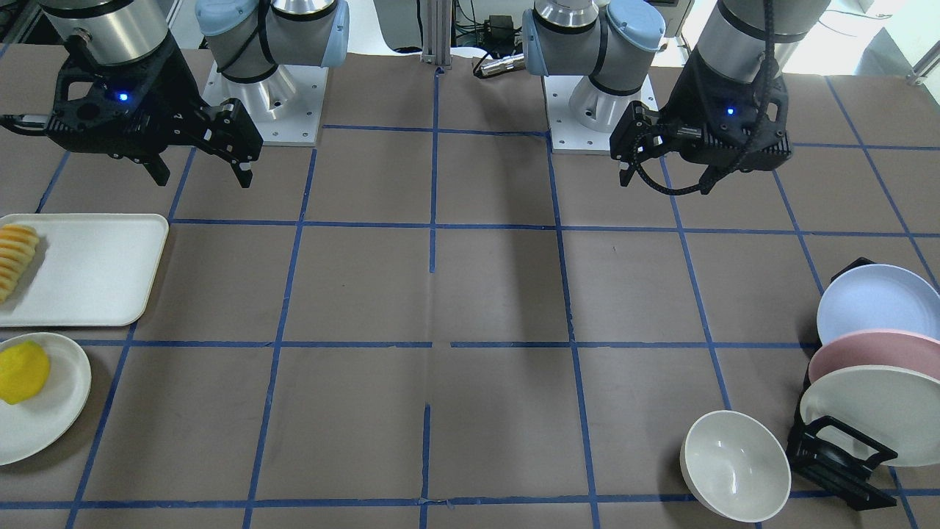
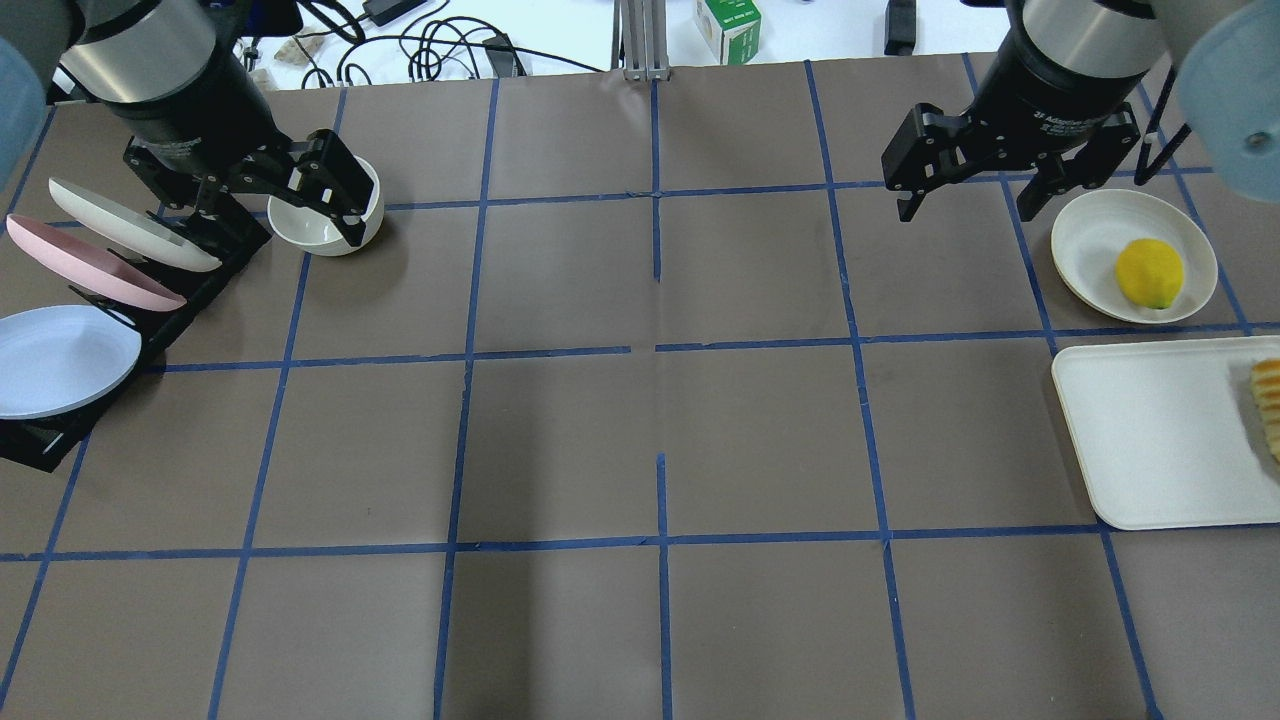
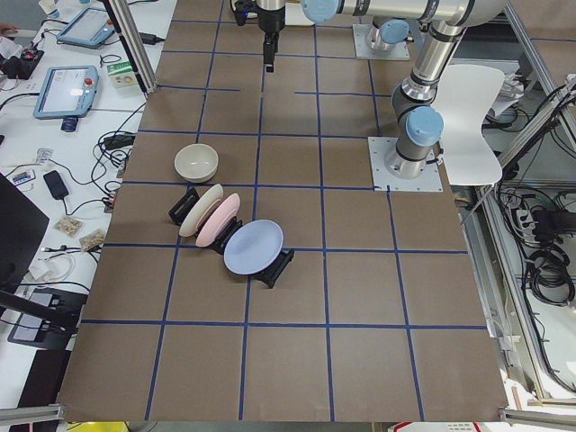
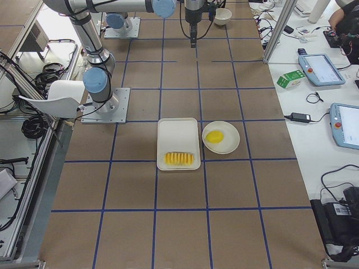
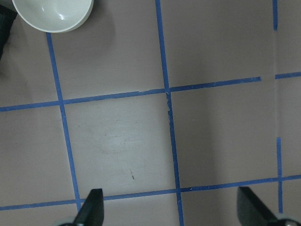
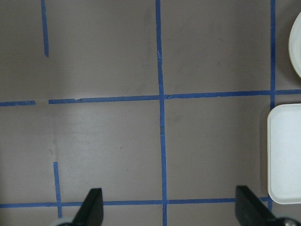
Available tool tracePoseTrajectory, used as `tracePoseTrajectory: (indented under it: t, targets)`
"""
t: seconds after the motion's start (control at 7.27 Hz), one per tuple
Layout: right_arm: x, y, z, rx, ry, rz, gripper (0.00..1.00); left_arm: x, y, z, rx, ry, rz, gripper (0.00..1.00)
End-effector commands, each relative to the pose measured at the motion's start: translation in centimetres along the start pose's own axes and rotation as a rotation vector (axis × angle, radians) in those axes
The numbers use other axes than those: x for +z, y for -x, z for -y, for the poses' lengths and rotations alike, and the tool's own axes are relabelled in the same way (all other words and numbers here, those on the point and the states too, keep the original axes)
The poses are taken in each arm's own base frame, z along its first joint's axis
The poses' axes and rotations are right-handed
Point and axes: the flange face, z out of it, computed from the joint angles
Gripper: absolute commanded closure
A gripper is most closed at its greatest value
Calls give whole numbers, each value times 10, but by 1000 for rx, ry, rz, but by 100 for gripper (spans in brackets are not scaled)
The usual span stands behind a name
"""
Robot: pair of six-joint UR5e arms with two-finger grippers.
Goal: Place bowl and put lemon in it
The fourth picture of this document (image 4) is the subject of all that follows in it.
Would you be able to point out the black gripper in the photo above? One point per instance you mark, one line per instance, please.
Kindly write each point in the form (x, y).
(192, 16)

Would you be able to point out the white ceramic bowl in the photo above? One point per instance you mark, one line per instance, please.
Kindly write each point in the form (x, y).
(222, 16)

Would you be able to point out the yellow lemon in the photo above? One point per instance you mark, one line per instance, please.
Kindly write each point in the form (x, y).
(214, 137)

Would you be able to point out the green white carton box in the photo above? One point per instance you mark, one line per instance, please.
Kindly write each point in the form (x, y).
(290, 79)

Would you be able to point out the cream rectangular tray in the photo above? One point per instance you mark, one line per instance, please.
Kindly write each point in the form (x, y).
(178, 135)

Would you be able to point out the cream round plate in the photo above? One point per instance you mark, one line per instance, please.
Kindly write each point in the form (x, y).
(231, 137)

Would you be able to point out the blue teach pendant far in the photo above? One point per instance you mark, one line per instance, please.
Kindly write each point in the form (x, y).
(319, 69)

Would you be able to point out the blue teach pendant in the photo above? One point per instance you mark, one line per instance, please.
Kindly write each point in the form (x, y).
(319, 69)
(344, 125)

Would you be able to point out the black power adapter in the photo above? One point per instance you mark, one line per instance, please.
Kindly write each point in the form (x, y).
(300, 117)

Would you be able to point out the white plastic chair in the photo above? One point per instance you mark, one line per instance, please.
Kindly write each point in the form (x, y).
(64, 97)

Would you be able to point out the blue teach pendant near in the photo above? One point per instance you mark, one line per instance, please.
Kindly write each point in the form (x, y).
(344, 125)

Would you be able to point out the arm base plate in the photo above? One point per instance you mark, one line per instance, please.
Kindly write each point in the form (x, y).
(132, 34)
(113, 111)

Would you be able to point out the aluminium frame post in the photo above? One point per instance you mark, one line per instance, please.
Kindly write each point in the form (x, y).
(279, 28)

